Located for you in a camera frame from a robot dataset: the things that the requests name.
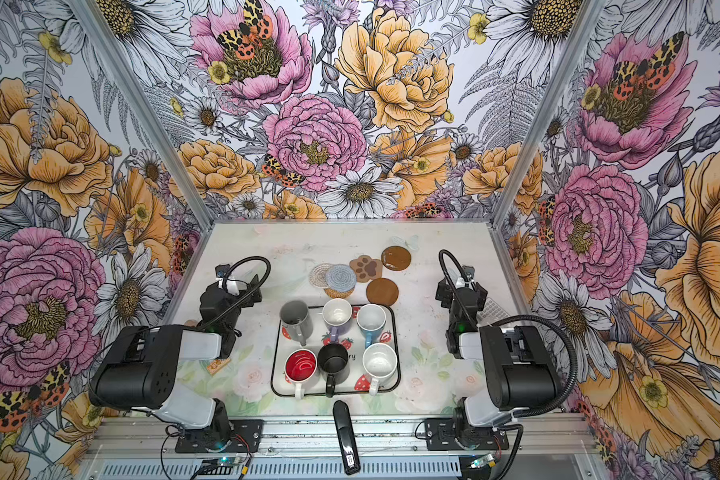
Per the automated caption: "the glossy dark brown coaster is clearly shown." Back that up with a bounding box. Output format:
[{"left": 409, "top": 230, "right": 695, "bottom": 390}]
[{"left": 381, "top": 245, "right": 412, "bottom": 271}]

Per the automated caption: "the matte brown round coaster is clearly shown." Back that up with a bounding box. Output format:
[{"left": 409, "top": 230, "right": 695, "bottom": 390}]
[{"left": 366, "top": 278, "right": 399, "bottom": 306}]

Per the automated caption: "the white blue mug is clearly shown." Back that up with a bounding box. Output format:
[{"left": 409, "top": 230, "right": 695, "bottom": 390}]
[{"left": 356, "top": 304, "right": 387, "bottom": 348}]

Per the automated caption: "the multicolour woven coaster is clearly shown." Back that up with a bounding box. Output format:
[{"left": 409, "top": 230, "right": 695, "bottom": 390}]
[{"left": 308, "top": 263, "right": 333, "bottom": 289}]

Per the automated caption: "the brown paw shaped coaster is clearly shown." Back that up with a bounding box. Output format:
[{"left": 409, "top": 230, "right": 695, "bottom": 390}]
[{"left": 349, "top": 255, "right": 384, "bottom": 283}]

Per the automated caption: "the grey blue woven coaster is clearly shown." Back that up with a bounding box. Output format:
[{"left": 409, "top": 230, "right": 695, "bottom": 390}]
[{"left": 325, "top": 264, "right": 357, "bottom": 293}]

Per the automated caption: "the tan wicker coaster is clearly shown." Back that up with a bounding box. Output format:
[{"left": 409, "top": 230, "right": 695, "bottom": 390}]
[{"left": 324, "top": 288, "right": 354, "bottom": 299}]

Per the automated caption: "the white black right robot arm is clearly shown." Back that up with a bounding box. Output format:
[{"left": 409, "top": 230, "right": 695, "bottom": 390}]
[{"left": 430, "top": 249, "right": 583, "bottom": 450}]

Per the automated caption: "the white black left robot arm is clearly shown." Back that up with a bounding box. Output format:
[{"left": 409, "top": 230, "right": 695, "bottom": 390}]
[{"left": 89, "top": 256, "right": 271, "bottom": 452}]

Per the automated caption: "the white calculator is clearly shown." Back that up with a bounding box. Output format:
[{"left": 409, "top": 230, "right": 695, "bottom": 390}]
[{"left": 477, "top": 298, "right": 509, "bottom": 326}]

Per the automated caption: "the small wooden block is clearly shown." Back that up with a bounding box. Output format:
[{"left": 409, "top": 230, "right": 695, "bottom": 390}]
[{"left": 206, "top": 358, "right": 230, "bottom": 375}]

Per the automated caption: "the grey mug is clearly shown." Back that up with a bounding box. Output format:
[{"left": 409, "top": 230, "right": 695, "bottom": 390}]
[{"left": 279, "top": 300, "right": 314, "bottom": 347}]

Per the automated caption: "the red mug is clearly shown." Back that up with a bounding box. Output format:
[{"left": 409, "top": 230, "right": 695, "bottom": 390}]
[{"left": 284, "top": 349, "right": 320, "bottom": 400}]

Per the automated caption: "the white purple mug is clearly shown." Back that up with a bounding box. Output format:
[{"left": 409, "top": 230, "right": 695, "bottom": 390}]
[{"left": 321, "top": 298, "right": 353, "bottom": 343}]

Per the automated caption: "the black mug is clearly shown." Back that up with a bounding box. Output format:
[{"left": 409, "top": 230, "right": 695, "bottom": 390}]
[{"left": 317, "top": 343, "right": 350, "bottom": 398}]

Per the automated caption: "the strawberry print serving tray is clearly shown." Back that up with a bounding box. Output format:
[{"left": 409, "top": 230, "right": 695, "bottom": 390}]
[{"left": 270, "top": 300, "right": 402, "bottom": 399}]

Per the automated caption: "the black stapler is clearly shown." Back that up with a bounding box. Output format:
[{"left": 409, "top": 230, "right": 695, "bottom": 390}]
[{"left": 332, "top": 400, "right": 361, "bottom": 476}]

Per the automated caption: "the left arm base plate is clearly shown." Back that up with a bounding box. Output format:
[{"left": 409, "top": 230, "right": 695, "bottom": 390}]
[{"left": 174, "top": 420, "right": 264, "bottom": 454}]

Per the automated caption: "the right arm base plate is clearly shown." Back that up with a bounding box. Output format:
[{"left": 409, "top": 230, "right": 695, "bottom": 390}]
[{"left": 424, "top": 418, "right": 510, "bottom": 451}]

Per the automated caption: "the aluminium front rail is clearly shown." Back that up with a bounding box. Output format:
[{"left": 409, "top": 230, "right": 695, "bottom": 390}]
[{"left": 84, "top": 413, "right": 596, "bottom": 461}]

